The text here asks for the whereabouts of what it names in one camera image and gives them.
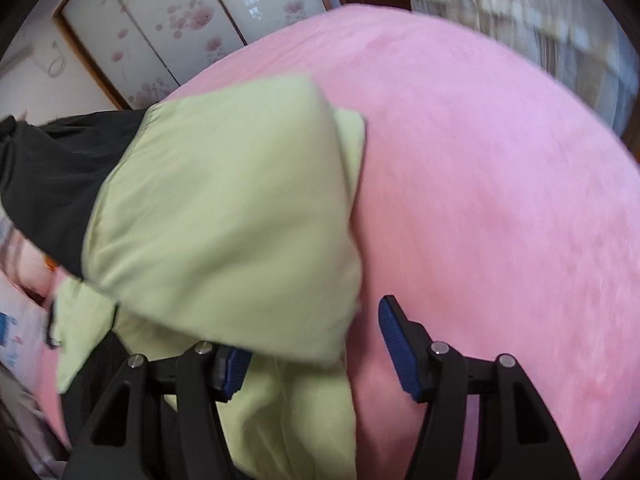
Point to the pink fleece blanket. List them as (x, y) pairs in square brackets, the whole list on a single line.
[(475, 185)]

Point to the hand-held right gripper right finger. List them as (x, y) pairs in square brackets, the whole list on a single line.
[(395, 345)]

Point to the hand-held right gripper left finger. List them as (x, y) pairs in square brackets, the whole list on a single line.
[(231, 371)]

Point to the floral sliding door wardrobe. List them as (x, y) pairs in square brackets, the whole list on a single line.
[(150, 25)]

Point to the light green jacket black lining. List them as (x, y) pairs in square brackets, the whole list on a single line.
[(225, 185)]

